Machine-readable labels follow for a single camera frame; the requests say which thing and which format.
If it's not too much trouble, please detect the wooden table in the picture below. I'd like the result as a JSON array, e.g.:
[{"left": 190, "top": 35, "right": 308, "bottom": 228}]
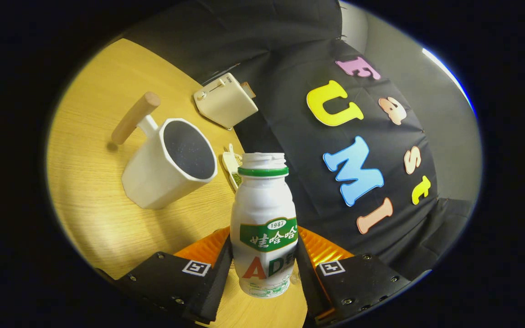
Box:
[{"left": 46, "top": 38, "right": 309, "bottom": 328}]

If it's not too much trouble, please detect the white juice bottle green label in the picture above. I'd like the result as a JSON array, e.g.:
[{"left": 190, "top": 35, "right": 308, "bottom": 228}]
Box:
[{"left": 230, "top": 153, "right": 299, "bottom": 299}]

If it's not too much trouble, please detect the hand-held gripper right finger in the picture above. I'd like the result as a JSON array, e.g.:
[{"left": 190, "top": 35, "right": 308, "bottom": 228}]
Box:
[{"left": 295, "top": 226, "right": 412, "bottom": 326}]

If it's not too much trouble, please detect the white cup with wooden handle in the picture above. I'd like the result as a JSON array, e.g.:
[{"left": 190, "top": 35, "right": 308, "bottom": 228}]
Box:
[{"left": 111, "top": 92, "right": 218, "bottom": 210}]

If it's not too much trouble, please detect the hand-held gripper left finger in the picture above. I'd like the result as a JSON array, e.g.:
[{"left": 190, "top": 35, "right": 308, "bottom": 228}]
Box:
[{"left": 116, "top": 226, "right": 233, "bottom": 325}]

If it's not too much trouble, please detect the cream toaster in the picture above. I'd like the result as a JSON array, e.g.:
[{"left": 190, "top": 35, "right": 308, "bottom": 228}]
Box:
[{"left": 193, "top": 72, "right": 259, "bottom": 130}]

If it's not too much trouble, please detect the small white divided dish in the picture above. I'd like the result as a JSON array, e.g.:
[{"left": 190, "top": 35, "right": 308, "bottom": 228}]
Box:
[{"left": 221, "top": 143, "right": 245, "bottom": 192}]

